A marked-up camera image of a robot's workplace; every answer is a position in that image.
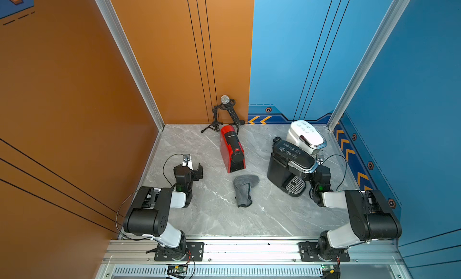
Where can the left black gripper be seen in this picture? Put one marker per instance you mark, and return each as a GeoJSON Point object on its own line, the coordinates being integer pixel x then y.
{"type": "Point", "coordinates": [197, 174]}

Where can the red coffee machine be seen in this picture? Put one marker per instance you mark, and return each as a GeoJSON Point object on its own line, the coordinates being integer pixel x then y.
{"type": "Point", "coordinates": [231, 150]}

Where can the grey wiping cloth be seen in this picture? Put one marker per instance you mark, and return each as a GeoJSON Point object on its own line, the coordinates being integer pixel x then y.
{"type": "Point", "coordinates": [243, 185]}

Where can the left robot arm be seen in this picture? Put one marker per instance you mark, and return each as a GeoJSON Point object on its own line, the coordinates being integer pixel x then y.
{"type": "Point", "coordinates": [148, 215]}

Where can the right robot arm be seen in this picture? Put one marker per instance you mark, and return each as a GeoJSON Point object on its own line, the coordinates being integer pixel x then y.
{"type": "Point", "coordinates": [370, 216]}

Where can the black coffee machine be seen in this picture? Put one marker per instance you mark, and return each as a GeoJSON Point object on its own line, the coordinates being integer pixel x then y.
{"type": "Point", "coordinates": [290, 167]}

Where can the white coffee machine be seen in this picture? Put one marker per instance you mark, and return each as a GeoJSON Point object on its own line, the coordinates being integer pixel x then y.
{"type": "Point", "coordinates": [306, 136]}

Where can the right green circuit board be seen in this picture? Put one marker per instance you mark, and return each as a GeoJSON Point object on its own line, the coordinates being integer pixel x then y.
{"type": "Point", "coordinates": [332, 272]}

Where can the green circuit board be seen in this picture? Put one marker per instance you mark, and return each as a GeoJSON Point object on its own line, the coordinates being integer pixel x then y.
{"type": "Point", "coordinates": [332, 272]}
{"type": "Point", "coordinates": [176, 271]}

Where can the left green circuit board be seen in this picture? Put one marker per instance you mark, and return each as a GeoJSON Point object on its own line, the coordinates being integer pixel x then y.
{"type": "Point", "coordinates": [176, 271]}

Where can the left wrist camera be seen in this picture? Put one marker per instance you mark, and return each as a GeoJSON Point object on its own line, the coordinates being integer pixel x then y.
{"type": "Point", "coordinates": [187, 161]}

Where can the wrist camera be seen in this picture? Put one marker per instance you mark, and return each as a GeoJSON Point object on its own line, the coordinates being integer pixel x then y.
{"type": "Point", "coordinates": [320, 159]}
{"type": "Point", "coordinates": [187, 161]}

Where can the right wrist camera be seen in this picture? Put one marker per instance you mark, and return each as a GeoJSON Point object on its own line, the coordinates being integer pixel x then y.
{"type": "Point", "coordinates": [320, 159]}

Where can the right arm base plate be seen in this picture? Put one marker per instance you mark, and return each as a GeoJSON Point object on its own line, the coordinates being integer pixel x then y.
{"type": "Point", "coordinates": [312, 252]}

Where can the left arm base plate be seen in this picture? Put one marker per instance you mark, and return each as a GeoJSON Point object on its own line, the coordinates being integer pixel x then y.
{"type": "Point", "coordinates": [191, 250]}

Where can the aluminium front rail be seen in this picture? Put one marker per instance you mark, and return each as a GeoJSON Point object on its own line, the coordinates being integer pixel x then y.
{"type": "Point", "coordinates": [252, 250]}

